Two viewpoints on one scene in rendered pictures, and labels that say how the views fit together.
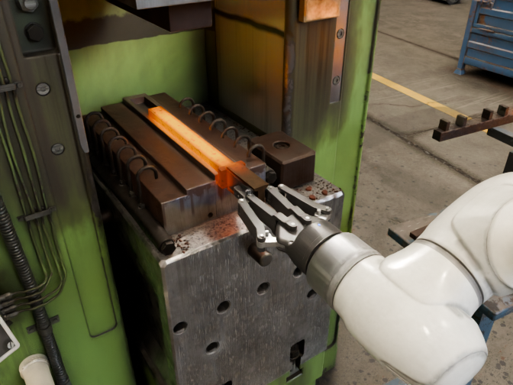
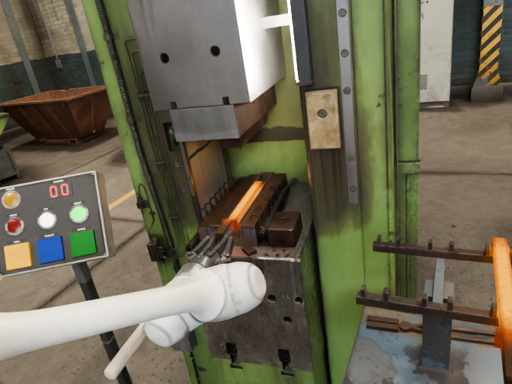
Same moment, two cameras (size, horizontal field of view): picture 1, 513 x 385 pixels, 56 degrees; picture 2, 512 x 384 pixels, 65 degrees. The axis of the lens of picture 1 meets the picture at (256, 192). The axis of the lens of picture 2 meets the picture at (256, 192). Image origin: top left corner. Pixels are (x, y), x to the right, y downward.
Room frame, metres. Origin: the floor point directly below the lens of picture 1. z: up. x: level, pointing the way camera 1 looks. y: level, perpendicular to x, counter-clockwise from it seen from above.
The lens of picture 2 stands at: (0.13, -0.91, 1.57)
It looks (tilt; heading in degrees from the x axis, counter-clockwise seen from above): 23 degrees down; 55
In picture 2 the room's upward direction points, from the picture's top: 9 degrees counter-clockwise
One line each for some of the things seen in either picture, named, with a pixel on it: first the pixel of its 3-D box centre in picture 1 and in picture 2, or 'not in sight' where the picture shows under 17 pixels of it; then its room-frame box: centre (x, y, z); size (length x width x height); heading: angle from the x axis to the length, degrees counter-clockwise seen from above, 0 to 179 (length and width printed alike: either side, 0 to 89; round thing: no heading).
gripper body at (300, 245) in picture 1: (307, 238); (204, 264); (0.53, -0.07, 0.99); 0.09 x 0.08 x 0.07; 34
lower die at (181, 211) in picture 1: (164, 149); (247, 204); (0.86, 0.18, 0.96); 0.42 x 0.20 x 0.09; 34
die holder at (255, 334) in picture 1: (195, 242); (272, 264); (0.90, 0.14, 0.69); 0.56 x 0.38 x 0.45; 34
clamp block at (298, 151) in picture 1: (281, 160); (285, 228); (0.83, -0.05, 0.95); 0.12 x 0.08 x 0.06; 34
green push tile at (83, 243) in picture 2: not in sight; (83, 243); (0.32, 0.33, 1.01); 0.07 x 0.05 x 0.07; 149
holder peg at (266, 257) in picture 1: (260, 254); not in sight; (0.64, -0.01, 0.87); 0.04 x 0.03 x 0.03; 34
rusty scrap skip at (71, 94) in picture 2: not in sight; (64, 116); (1.82, 7.24, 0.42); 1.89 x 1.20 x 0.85; 116
